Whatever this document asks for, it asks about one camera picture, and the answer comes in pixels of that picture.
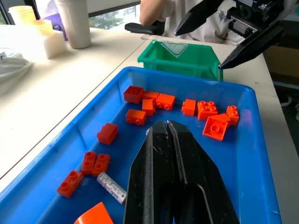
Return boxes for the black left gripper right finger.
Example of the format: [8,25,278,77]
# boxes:
[168,120,241,224]

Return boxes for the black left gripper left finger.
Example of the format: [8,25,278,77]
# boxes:
[123,120,187,224]

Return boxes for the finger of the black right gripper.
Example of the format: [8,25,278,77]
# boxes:
[218,20,285,70]
[174,0,225,37]

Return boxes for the brown cardboard box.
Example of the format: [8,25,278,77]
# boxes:
[262,45,299,78]

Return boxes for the green plastic bin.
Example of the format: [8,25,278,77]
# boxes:
[137,39,224,81]

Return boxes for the person in white shirt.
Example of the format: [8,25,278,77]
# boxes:
[139,0,246,46]

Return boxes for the white printed battery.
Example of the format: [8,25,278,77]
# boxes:
[96,172,128,206]

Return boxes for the red plastic toy brick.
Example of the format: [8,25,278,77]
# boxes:
[96,122,119,146]

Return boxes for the black chair armrest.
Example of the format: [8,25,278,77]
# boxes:
[124,20,165,36]

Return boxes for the orange curved block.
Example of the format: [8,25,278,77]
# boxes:
[73,202,114,224]

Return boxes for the blue plastic tray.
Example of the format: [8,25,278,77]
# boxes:
[0,66,282,224]

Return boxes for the tall beige cup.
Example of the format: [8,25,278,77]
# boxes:
[55,0,92,49]

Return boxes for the purple tissue pack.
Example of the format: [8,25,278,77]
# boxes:
[40,13,69,42]

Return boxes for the yellow plastic cup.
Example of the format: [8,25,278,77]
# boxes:
[8,5,37,26]
[32,19,54,37]

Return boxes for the white cloth bundle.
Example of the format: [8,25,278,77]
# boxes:
[0,55,34,83]

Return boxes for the white foam block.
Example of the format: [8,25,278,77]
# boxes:
[0,24,69,60]

